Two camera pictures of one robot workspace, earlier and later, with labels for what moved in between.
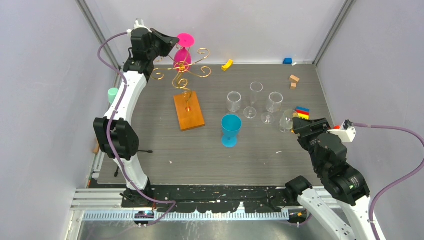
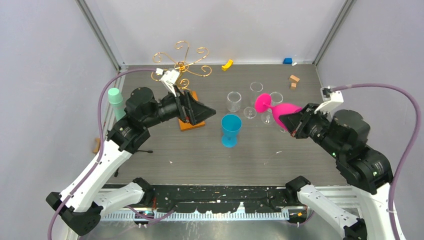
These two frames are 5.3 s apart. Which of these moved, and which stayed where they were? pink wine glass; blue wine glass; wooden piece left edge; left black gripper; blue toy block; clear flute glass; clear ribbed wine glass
Moved: pink wine glass; left black gripper
Stayed: blue toy block; blue wine glass; clear flute glass; wooden piece left edge; clear ribbed wine glass
